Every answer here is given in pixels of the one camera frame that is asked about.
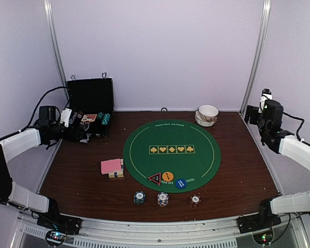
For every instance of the gold card deck box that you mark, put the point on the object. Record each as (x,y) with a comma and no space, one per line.
(117,173)

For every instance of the red card deck in case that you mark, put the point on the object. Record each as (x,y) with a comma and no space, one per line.
(89,118)

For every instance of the teal chip stack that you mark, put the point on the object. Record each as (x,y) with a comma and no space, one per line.
(106,119)

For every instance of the orange round blind button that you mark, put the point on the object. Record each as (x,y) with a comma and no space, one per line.
(168,176)

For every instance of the dark blue chip stack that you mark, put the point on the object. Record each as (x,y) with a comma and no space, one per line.
(139,197)

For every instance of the red black triangular button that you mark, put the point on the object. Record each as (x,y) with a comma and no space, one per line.
(156,178)

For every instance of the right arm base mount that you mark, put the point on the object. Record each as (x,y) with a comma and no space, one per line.
(256,222)

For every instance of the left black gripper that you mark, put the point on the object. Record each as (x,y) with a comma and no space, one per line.
(77,137)

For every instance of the brown red chip stack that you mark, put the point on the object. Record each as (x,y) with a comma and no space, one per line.
(195,200)

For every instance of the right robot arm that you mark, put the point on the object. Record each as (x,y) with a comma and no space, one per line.
(268,119)

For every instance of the pink backed card deck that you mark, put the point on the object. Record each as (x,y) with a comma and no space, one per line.
(111,166)

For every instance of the blue green chip stack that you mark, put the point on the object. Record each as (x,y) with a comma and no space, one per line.
(100,115)

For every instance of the round green poker mat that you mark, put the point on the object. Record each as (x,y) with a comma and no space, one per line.
(170,145)

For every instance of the black chip carrying case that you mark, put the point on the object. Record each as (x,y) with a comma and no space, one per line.
(91,96)

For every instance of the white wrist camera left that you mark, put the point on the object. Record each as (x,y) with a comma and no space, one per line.
(65,116)

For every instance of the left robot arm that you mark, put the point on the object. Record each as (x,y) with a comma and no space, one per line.
(20,157)

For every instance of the blue round blind button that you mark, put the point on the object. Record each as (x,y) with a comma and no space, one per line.
(181,183)

